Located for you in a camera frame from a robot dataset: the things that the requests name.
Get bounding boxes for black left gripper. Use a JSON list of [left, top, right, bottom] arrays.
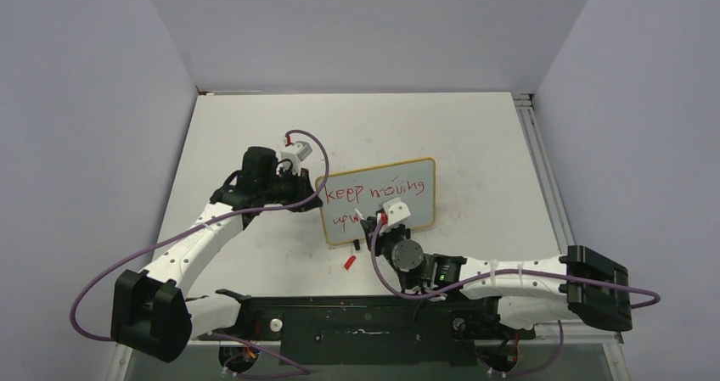
[[260, 165, 322, 213]]

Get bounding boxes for red marker cap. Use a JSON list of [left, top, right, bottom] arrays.
[[343, 255, 357, 270]]

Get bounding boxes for yellow framed whiteboard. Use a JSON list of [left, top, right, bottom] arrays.
[[319, 157, 436, 245]]

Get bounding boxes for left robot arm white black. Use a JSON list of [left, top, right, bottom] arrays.
[[110, 141, 323, 362]]

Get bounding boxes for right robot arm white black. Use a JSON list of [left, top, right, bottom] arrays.
[[360, 217, 633, 337]]

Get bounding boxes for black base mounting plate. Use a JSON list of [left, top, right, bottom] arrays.
[[201, 295, 557, 367]]

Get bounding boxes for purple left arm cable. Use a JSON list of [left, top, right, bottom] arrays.
[[70, 129, 331, 379]]

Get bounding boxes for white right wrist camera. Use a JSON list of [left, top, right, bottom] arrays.
[[378, 197, 411, 228]]

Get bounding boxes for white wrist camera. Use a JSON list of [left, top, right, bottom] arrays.
[[279, 141, 312, 175], [378, 197, 411, 228]]

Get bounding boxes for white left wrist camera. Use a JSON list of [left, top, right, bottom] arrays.
[[279, 141, 312, 175]]

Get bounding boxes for aluminium rail right side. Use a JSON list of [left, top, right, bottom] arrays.
[[512, 93, 576, 254]]

